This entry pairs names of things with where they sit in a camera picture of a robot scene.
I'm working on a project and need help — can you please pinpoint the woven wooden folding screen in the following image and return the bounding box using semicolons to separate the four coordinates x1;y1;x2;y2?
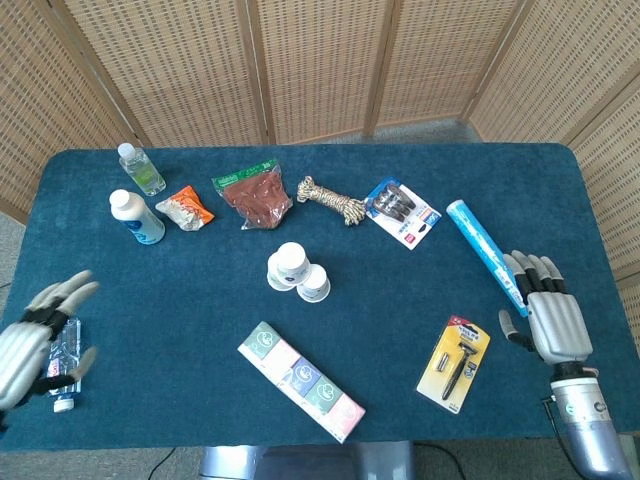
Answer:
0;0;640;351

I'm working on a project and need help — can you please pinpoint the yellow razor blister pack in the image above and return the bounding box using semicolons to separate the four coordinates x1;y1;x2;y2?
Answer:
416;314;492;415

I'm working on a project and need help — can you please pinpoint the white milk bottle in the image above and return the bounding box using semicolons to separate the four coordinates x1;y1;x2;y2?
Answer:
108;188;166;246

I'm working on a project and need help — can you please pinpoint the blue table cloth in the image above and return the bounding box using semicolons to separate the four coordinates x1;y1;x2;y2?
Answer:
0;143;640;454

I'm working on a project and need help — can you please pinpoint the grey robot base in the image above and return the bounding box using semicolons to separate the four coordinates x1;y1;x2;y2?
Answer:
199;439;416;480

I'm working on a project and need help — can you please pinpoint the black floor cable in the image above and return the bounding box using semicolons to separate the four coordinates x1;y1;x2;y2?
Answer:
149;446;179;480
417;442;466;480

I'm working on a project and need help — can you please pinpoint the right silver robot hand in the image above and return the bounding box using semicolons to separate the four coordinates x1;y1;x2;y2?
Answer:
498;251;595;366

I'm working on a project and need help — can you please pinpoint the bag of brown snack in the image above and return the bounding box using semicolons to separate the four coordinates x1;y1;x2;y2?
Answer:
211;158;294;231

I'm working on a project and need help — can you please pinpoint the crushed clear water bottle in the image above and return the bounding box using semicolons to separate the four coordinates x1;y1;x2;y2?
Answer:
46;317;83;413

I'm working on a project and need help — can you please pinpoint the striped rope bundle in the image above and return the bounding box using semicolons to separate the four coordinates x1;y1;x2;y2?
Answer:
296;175;368;227

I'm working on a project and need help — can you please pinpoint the multicolour tissue pack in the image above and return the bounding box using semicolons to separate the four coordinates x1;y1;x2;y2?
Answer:
236;321;367;445

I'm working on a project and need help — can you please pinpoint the clear bottle green label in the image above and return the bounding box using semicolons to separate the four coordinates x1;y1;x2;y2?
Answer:
117;142;167;197

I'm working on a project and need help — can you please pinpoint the battery blister pack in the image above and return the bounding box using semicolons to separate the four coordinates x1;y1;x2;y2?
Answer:
364;176;442;251

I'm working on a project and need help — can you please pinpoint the blue plastic roll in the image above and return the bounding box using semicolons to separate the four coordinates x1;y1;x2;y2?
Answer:
445;199;531;319

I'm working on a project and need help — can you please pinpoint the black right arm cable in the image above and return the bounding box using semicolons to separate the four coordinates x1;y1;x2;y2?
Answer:
541;396;576;466

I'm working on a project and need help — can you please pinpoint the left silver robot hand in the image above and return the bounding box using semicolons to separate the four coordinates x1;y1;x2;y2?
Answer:
0;269;101;416

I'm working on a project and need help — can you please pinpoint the orange white snack packet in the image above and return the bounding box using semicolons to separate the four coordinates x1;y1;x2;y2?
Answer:
155;185;216;232

